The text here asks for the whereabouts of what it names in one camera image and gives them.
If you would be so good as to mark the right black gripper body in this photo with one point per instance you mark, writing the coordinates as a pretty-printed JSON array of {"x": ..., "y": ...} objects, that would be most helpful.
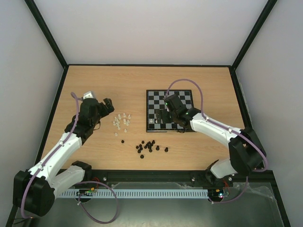
[{"x": 164, "y": 115}]

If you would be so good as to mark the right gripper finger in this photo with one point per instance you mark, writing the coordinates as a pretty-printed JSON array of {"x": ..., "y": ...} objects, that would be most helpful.
[
  {"x": 158, "y": 113},
  {"x": 167, "y": 117}
]

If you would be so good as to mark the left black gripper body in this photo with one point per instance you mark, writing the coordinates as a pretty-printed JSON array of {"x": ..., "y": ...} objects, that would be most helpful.
[{"x": 104, "y": 112}]

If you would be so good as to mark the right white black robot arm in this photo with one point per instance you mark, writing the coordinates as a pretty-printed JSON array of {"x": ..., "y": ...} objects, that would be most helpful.
[{"x": 245, "y": 149}]

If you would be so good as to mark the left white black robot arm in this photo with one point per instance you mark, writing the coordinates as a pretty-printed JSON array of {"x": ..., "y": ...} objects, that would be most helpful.
[{"x": 36, "y": 189}]

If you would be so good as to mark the black grey chess board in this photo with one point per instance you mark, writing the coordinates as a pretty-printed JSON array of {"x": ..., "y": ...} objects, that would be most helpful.
[{"x": 155, "y": 100}]

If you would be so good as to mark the clear plastic sheet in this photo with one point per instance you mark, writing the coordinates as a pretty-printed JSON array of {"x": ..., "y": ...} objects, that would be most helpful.
[{"x": 265, "y": 190}]

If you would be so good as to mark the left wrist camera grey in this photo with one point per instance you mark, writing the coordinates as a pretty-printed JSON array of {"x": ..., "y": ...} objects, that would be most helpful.
[{"x": 89, "y": 94}]

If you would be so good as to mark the black aluminium frame rail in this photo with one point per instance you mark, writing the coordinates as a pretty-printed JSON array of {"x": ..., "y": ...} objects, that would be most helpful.
[{"x": 179, "y": 176}]

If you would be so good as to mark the white slotted cable duct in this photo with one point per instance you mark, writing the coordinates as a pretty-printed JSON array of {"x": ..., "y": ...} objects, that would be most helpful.
[{"x": 149, "y": 194}]

